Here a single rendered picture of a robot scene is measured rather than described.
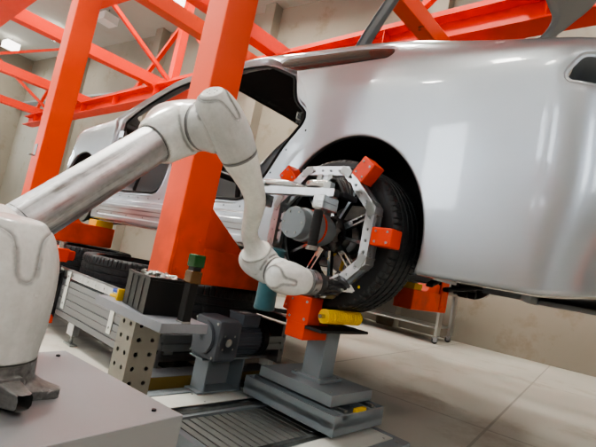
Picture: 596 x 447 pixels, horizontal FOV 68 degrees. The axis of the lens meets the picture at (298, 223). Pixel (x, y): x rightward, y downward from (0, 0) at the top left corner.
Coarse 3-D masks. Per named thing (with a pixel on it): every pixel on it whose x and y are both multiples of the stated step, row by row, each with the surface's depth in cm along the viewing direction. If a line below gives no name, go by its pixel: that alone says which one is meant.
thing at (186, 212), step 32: (224, 0) 196; (256, 0) 206; (224, 32) 194; (224, 64) 195; (192, 96) 197; (192, 160) 187; (192, 192) 188; (160, 224) 194; (192, 224) 190; (160, 256) 189
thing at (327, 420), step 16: (256, 384) 190; (272, 384) 191; (272, 400) 183; (288, 400) 178; (304, 400) 179; (368, 400) 194; (304, 416) 171; (320, 416) 166; (336, 416) 163; (352, 416) 171; (368, 416) 180; (336, 432) 164
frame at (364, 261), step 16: (304, 176) 194; (352, 176) 177; (368, 192) 172; (368, 208) 168; (272, 224) 201; (368, 224) 167; (272, 240) 199; (368, 240) 166; (368, 256) 166; (352, 272) 168
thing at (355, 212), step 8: (352, 208) 205; (360, 208) 202; (352, 216) 204; (336, 232) 203; (352, 232) 197; (360, 232) 197; (336, 240) 202; (352, 248) 195; (336, 256) 206; (352, 256) 200; (336, 264) 205
